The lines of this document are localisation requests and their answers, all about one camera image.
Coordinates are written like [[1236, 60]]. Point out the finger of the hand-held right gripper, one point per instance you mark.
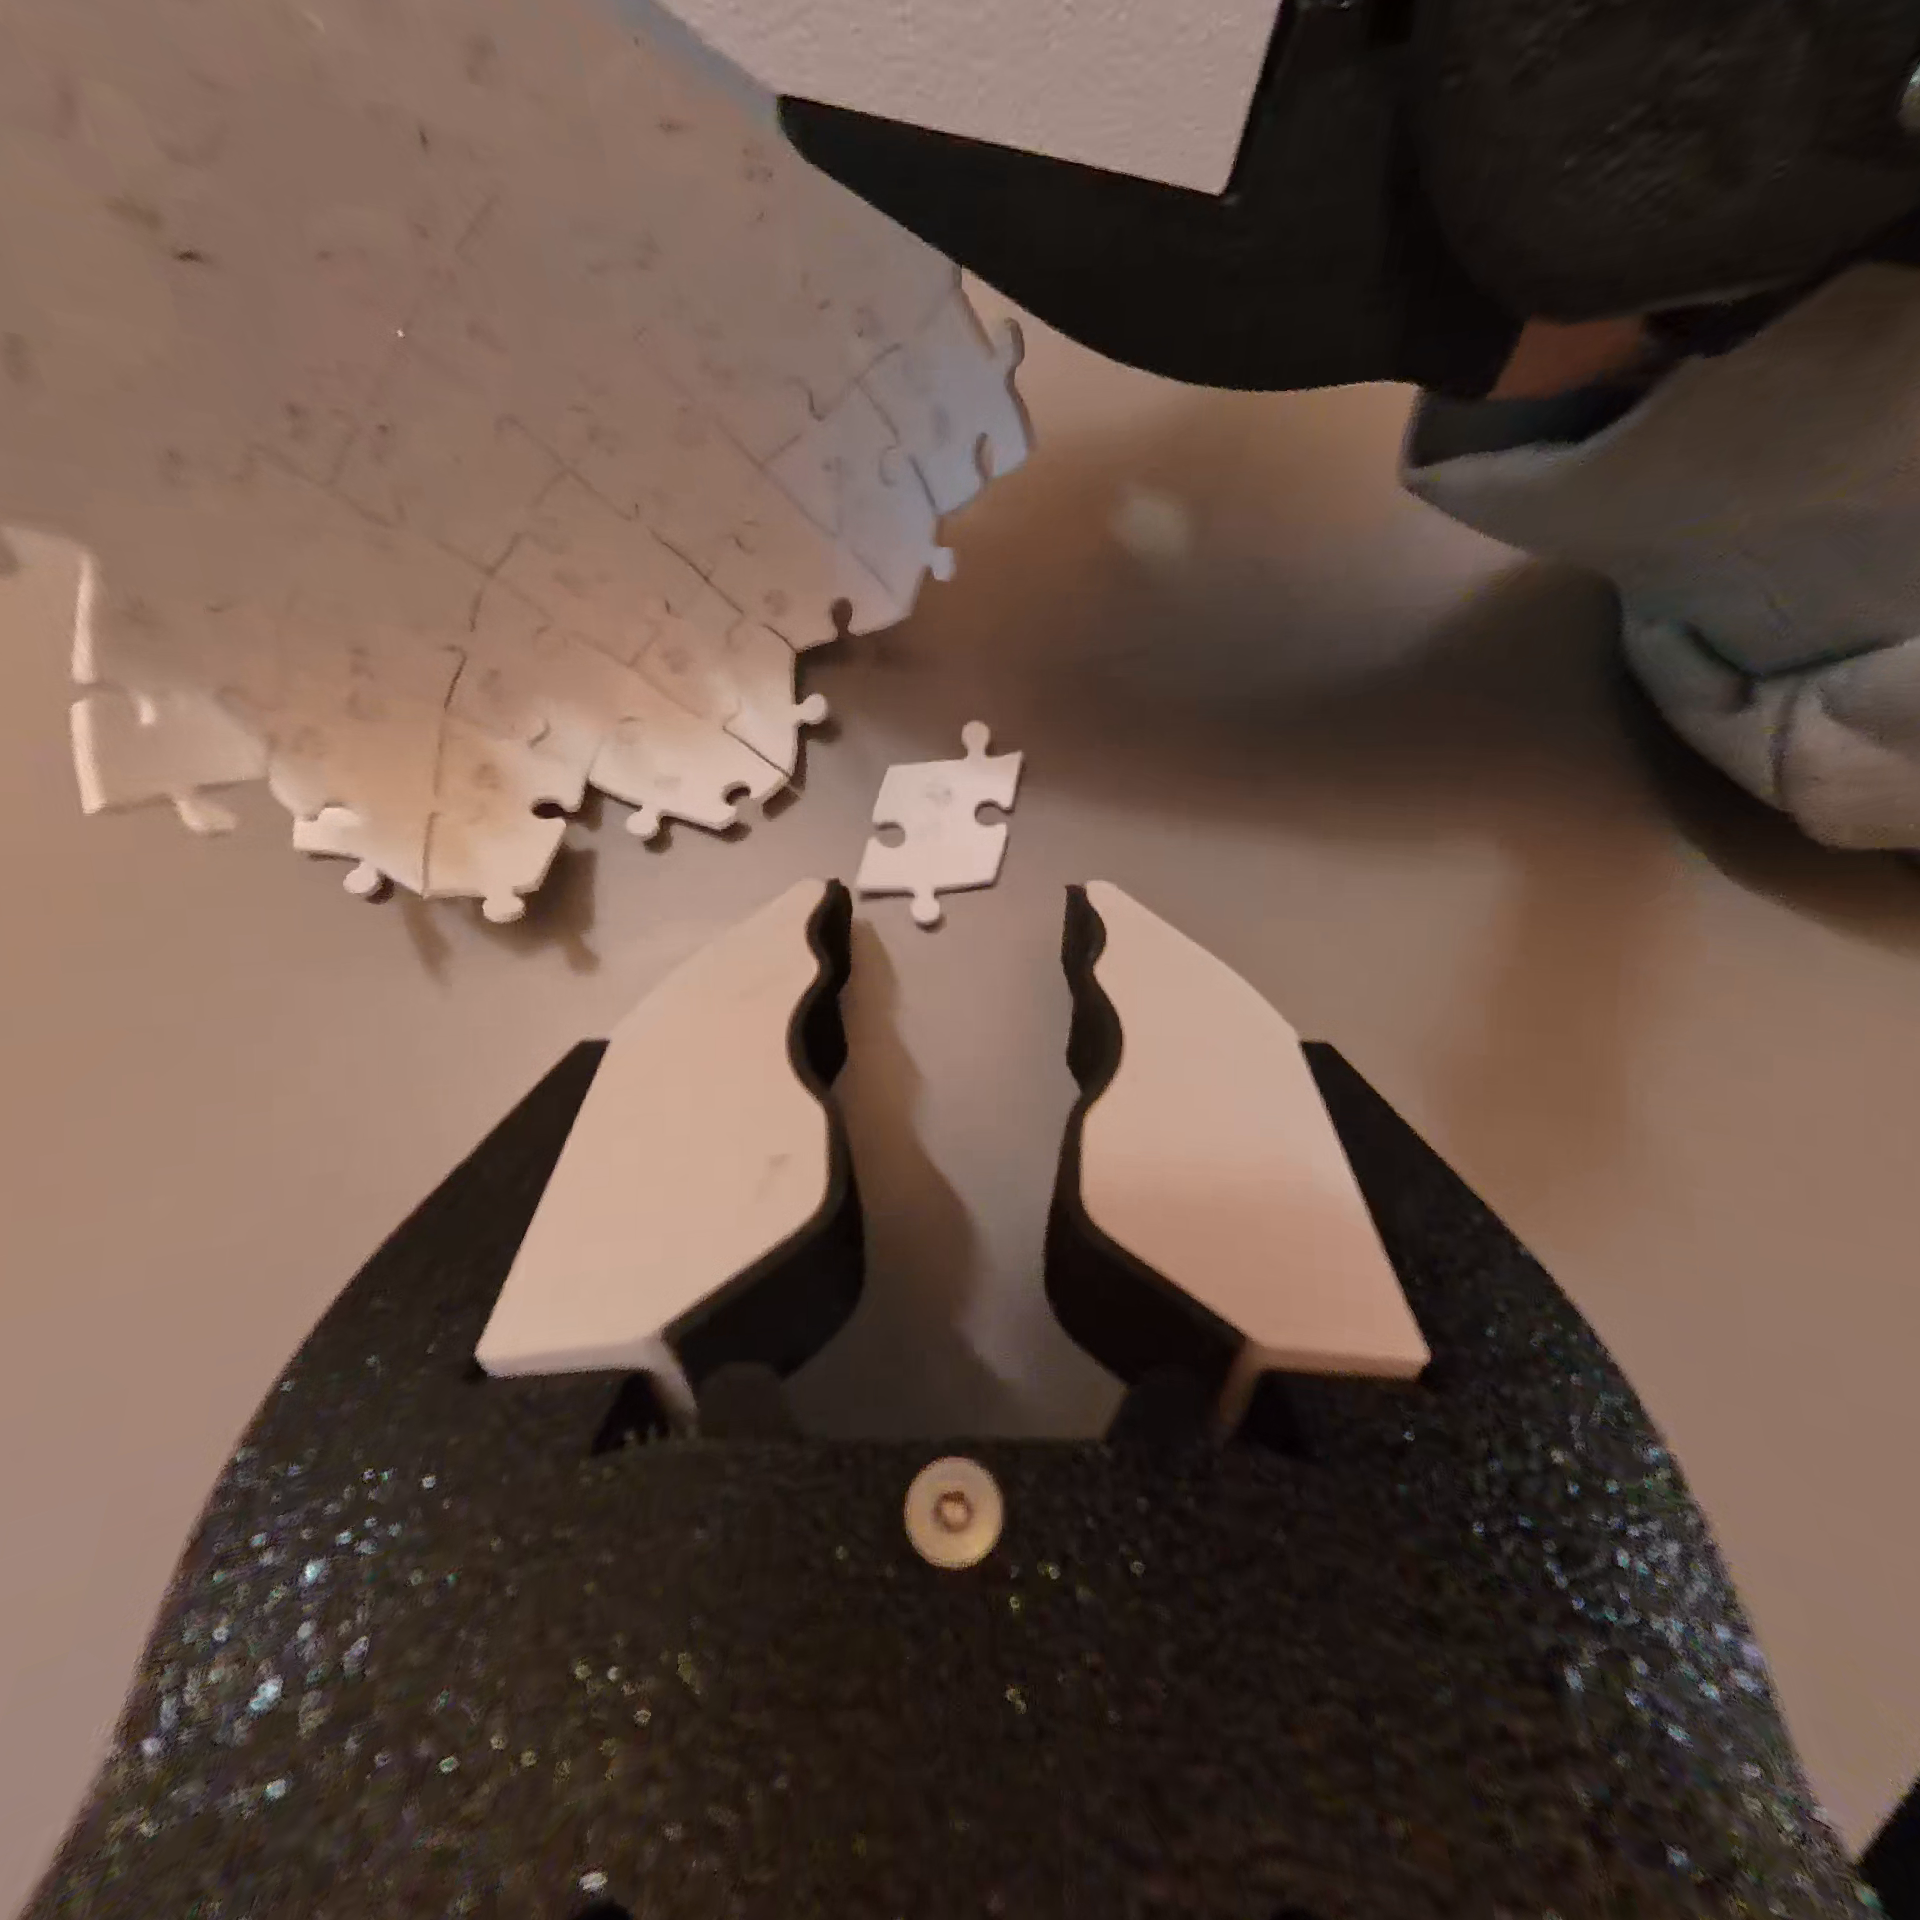
[[1021, 76]]

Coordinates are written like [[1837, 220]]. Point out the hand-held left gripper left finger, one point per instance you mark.
[[690, 1170]]

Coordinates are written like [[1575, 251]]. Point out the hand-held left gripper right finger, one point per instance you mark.
[[1245, 1185]]

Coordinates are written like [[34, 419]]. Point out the white-backed puzzle piece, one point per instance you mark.
[[150, 749], [937, 826]]

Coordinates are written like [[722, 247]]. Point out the partly built white puzzle ball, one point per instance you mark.
[[452, 450]]

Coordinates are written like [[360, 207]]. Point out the person's right forearm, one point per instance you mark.
[[1769, 523]]

